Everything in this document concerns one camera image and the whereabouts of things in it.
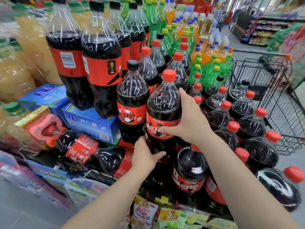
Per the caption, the group of blue-capped clear bottles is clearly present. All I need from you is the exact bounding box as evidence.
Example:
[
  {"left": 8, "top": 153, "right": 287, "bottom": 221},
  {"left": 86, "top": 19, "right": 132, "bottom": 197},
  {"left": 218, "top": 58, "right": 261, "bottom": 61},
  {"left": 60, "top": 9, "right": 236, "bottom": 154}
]
[{"left": 173, "top": 11, "right": 230, "bottom": 56}]

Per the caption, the pink packaged item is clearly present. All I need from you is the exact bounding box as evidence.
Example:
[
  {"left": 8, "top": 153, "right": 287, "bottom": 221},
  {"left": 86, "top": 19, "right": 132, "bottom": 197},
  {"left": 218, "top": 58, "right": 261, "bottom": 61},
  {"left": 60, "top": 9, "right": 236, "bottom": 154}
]
[{"left": 23, "top": 113, "right": 68, "bottom": 150}]

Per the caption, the green cap juice bottle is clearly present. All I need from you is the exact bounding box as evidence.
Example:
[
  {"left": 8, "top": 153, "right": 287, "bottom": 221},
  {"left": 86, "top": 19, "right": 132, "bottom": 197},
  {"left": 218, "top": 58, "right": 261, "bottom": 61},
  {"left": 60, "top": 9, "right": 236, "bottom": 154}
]
[{"left": 0, "top": 102, "right": 44, "bottom": 154}]

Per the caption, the red cap cola bottle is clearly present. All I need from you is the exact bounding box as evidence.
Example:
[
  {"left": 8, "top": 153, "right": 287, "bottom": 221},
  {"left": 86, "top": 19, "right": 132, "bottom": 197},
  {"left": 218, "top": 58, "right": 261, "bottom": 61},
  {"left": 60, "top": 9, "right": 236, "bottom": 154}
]
[{"left": 145, "top": 69, "right": 183, "bottom": 156}]

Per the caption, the display of green packets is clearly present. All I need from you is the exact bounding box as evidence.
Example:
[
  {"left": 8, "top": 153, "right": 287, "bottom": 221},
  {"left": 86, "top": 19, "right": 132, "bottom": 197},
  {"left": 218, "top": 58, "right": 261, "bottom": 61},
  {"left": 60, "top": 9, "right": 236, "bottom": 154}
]
[{"left": 259, "top": 22, "right": 305, "bottom": 89}]

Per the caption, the row of red-capped colas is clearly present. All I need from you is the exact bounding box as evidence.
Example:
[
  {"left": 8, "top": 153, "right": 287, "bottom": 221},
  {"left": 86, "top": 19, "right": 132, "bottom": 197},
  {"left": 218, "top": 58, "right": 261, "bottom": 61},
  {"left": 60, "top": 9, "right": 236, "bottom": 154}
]
[{"left": 138, "top": 39, "right": 305, "bottom": 212}]

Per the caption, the pink snack packet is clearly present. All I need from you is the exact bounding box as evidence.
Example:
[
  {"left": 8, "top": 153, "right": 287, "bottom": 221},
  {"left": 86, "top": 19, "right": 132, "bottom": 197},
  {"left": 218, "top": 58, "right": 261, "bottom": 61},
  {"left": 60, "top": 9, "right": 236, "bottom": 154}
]
[{"left": 132, "top": 195, "right": 158, "bottom": 229}]

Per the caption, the green snack packet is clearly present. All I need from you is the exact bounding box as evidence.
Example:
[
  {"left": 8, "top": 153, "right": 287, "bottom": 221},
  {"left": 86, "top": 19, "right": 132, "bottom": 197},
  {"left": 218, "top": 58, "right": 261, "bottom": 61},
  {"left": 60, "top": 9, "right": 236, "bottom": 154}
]
[{"left": 157, "top": 207, "right": 189, "bottom": 229}]

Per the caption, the person's left hand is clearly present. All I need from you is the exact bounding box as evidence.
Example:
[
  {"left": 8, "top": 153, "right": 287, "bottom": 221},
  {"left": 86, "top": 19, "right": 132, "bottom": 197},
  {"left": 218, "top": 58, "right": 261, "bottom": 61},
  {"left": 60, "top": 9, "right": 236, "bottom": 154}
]
[{"left": 131, "top": 136, "right": 166, "bottom": 176}]

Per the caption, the shrink-wrapped pack of large colas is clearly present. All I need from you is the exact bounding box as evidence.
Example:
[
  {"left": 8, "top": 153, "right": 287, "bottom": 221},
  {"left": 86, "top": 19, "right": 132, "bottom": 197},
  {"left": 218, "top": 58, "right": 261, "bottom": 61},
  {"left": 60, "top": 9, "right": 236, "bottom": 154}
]
[{"left": 46, "top": 0, "right": 151, "bottom": 118}]

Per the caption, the person's right forearm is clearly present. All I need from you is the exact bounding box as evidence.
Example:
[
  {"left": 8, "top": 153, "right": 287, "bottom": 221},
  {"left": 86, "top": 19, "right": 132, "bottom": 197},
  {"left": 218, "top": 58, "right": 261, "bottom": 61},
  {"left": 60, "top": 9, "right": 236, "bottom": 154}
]
[{"left": 191, "top": 131, "right": 303, "bottom": 229}]

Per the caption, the red goods display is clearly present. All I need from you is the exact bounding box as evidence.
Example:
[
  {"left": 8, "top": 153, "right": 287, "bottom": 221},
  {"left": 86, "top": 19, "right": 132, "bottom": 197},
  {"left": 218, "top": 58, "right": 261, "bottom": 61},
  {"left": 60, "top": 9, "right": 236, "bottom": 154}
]
[{"left": 176, "top": 0, "right": 215, "bottom": 15}]

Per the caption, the group of green soda bottles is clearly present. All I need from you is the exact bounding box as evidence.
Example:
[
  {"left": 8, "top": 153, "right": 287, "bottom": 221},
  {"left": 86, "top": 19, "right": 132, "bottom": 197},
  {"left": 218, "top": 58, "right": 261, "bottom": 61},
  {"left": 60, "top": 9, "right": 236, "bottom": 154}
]
[{"left": 120, "top": 0, "right": 233, "bottom": 93}]

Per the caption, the group of orange soda bottles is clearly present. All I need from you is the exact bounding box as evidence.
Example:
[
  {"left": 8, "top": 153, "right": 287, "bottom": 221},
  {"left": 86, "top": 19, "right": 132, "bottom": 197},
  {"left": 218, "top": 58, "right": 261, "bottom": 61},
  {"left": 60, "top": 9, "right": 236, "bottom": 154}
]
[{"left": 166, "top": 0, "right": 230, "bottom": 66}]

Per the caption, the blue cardboard box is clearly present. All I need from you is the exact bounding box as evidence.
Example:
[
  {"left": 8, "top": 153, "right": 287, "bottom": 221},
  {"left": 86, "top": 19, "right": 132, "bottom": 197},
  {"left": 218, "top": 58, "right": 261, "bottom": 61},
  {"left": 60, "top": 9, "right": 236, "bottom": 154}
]
[
  {"left": 19, "top": 84, "right": 70, "bottom": 117},
  {"left": 61, "top": 102, "right": 121, "bottom": 144}
]

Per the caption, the store shelf with goods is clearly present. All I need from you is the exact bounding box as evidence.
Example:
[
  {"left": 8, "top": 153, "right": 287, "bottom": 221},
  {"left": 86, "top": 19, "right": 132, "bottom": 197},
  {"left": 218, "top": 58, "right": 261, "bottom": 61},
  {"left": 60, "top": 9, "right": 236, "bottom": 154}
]
[{"left": 241, "top": 14, "right": 305, "bottom": 47}]

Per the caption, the lying cola bottle red label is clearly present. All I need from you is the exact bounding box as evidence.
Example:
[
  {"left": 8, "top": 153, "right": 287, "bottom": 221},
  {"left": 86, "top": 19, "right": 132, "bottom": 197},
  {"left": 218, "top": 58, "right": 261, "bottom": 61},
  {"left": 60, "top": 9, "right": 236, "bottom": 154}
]
[{"left": 46, "top": 130, "right": 134, "bottom": 179}]

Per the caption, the person's right hand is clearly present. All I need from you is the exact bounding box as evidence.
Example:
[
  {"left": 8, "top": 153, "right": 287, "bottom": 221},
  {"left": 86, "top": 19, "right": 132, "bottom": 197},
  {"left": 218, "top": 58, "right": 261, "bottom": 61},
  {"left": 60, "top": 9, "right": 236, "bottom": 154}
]
[{"left": 159, "top": 88, "right": 212, "bottom": 145}]

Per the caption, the black wire shopping cart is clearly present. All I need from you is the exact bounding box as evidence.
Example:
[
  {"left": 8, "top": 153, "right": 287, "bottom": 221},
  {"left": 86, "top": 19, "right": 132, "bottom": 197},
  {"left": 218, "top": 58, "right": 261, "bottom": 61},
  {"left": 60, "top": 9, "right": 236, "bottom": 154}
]
[{"left": 224, "top": 49, "right": 305, "bottom": 156}]

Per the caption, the yellow price tag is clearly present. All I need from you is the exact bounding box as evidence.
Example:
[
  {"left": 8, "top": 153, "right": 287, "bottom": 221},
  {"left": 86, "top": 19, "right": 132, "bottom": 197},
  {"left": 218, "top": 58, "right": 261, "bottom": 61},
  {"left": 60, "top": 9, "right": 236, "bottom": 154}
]
[
  {"left": 160, "top": 209, "right": 180, "bottom": 222},
  {"left": 135, "top": 195, "right": 150, "bottom": 209}
]

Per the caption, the pile of colourful snack packs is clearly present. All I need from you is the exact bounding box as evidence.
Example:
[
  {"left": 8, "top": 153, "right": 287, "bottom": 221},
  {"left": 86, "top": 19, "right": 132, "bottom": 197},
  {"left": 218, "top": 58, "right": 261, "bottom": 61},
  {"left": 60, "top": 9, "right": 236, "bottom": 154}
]
[{"left": 0, "top": 150, "right": 110, "bottom": 209}]

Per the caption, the shrink-wrapped pack of yellow juice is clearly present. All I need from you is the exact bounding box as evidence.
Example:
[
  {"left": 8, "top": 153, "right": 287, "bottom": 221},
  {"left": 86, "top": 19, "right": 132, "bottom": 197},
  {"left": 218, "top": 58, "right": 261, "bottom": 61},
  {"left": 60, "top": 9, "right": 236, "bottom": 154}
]
[{"left": 0, "top": 2, "right": 63, "bottom": 103}]

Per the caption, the person's left forearm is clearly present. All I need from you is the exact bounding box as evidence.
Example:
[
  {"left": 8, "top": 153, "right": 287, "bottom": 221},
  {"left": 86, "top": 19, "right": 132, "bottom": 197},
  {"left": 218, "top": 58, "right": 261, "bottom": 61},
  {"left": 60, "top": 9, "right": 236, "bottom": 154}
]
[{"left": 61, "top": 164, "right": 153, "bottom": 229}]

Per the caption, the black cap cola bottle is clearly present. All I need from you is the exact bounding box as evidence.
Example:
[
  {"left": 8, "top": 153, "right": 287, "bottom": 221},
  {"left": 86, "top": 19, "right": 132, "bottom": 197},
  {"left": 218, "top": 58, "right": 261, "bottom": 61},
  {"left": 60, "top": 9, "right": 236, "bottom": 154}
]
[
  {"left": 226, "top": 79, "right": 251, "bottom": 103},
  {"left": 201, "top": 75, "right": 225, "bottom": 99},
  {"left": 116, "top": 60, "right": 150, "bottom": 144}
]

